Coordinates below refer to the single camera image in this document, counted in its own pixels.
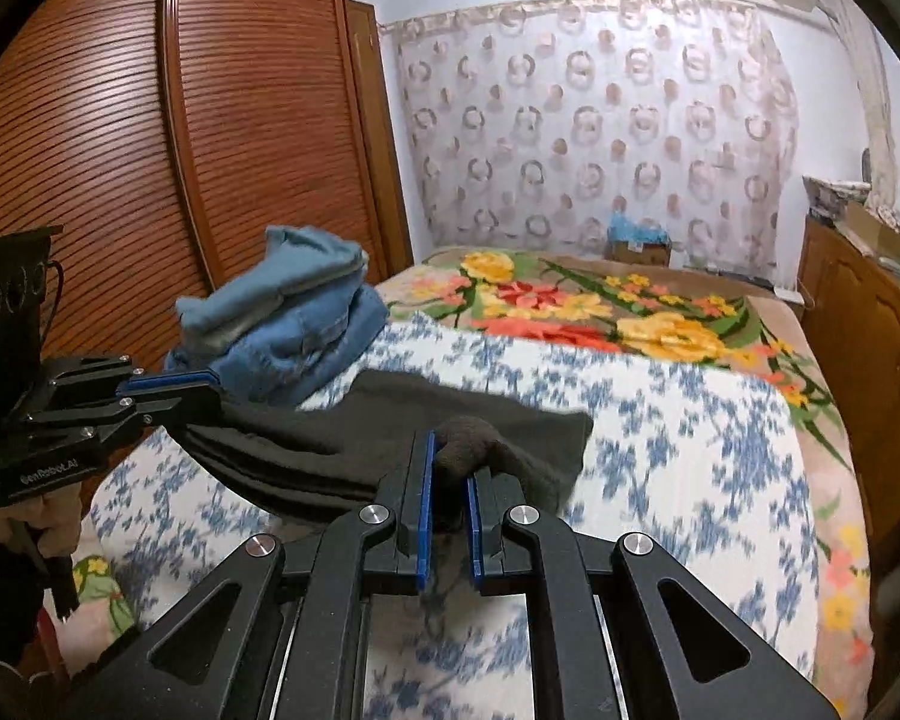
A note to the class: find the black pants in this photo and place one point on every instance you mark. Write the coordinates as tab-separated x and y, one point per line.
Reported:
330	435

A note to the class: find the blue floral white bedsheet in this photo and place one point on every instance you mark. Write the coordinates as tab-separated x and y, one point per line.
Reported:
645	465

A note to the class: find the white lace curtain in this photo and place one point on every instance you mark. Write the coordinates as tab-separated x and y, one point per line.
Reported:
874	105

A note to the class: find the bed with floral bedding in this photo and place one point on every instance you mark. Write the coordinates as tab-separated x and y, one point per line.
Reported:
645	315

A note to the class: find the open cardboard box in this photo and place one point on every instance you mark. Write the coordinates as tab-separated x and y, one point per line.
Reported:
874	229

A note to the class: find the wooden louvered wardrobe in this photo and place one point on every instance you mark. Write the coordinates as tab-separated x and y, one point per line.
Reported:
232	127

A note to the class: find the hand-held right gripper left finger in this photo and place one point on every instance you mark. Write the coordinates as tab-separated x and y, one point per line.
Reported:
422	517

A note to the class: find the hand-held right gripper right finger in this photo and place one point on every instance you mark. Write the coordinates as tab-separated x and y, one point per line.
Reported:
474	532

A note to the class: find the dark blue folded jeans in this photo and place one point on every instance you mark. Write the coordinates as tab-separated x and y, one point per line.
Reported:
307	360

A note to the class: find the circle patterned curtain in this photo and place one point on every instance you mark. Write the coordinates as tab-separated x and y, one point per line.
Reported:
570	127

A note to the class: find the person's left hand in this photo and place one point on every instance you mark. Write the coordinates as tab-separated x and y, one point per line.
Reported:
52	529

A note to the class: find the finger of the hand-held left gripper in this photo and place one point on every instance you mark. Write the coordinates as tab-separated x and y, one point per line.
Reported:
169	382
187	411

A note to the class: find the cardboard box with blue bag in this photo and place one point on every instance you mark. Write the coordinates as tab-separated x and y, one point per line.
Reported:
637	251

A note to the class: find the wooden cabinet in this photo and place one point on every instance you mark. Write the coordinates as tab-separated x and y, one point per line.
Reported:
870	330

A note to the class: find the light blue folded jeans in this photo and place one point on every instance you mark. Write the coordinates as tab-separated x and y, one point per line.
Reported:
300	270

